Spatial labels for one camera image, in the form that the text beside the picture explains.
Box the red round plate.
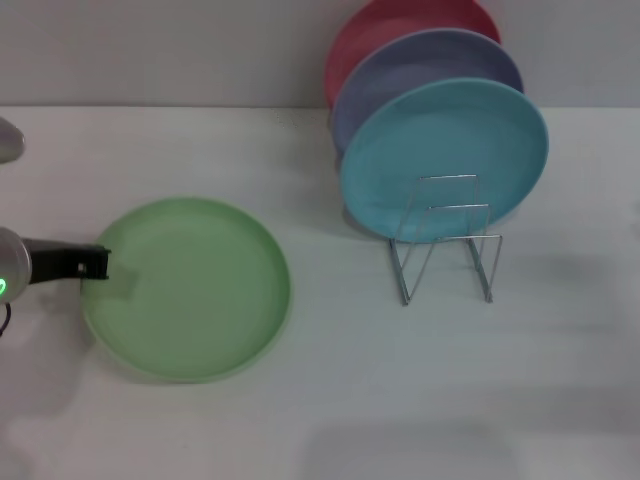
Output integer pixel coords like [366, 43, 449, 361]
[323, 0, 502, 110]

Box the green round plate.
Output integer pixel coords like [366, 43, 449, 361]
[80, 195, 293, 385]

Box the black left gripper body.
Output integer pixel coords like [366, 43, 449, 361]
[20, 237, 85, 287]

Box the purple round plate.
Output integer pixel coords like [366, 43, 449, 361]
[330, 27, 526, 157]

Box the blue round plate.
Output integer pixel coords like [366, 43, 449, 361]
[339, 76, 551, 245]

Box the silver wire plate rack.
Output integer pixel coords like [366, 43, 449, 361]
[388, 173, 503, 307]

